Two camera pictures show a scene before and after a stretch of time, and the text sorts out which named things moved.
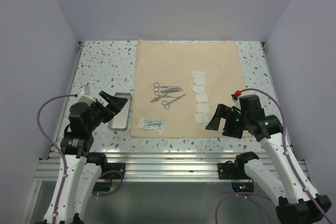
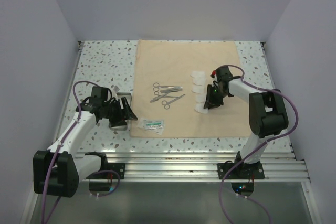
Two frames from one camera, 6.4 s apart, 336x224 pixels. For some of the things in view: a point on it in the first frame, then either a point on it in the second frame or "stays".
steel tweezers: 165,91 stays
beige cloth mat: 182,83 stays
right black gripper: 222,110 → 210,102
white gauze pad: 199,89 stays
